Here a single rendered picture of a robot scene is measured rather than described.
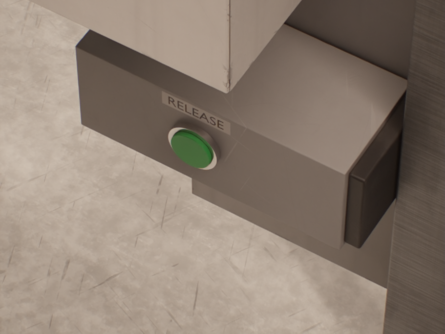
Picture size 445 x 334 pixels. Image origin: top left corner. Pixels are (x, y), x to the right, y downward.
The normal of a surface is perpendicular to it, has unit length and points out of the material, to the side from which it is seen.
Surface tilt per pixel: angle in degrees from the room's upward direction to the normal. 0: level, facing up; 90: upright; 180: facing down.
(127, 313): 0
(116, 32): 90
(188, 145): 90
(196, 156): 90
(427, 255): 90
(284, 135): 0
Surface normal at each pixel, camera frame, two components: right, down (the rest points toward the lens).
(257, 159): -0.52, 0.68
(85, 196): 0.00, -0.61
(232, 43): 0.85, 0.41
